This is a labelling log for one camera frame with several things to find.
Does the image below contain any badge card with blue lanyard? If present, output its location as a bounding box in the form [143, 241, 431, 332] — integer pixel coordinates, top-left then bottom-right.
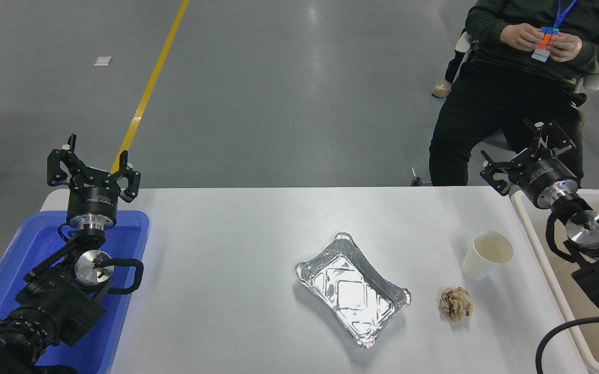
[531, 0, 578, 63]

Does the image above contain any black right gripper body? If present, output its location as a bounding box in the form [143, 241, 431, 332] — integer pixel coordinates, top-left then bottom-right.
[516, 155, 577, 202]

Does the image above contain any person's left hand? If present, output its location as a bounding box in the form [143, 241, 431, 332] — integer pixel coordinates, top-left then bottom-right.
[547, 32, 583, 63]

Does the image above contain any white chair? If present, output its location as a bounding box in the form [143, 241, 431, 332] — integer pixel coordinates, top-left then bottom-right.
[411, 30, 599, 186]

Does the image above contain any person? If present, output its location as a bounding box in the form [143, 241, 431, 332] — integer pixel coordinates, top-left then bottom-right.
[431, 49, 467, 99]
[428, 0, 599, 186]

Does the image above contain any colourful puzzle cube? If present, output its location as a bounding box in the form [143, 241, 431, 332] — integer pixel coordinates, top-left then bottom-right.
[537, 26, 560, 51]

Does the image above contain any white paper cup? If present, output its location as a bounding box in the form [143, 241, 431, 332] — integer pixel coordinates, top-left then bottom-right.
[461, 230, 514, 281]

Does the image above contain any large pale bin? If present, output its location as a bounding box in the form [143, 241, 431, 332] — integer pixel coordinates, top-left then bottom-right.
[510, 188, 599, 374]

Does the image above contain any person's right hand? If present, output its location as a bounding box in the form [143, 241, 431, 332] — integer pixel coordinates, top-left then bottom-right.
[500, 23, 543, 52]

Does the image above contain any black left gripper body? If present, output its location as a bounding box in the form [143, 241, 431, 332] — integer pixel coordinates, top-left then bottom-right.
[66, 169, 122, 219]

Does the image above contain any silver foil tray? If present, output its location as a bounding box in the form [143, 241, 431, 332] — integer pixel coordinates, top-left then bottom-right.
[295, 232, 412, 348]

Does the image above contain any blue plastic tray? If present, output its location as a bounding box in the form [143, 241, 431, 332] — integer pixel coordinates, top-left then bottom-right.
[0, 210, 150, 374]

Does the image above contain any crumpled tan paper ball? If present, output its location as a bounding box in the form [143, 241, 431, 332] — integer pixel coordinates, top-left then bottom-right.
[440, 286, 473, 323]

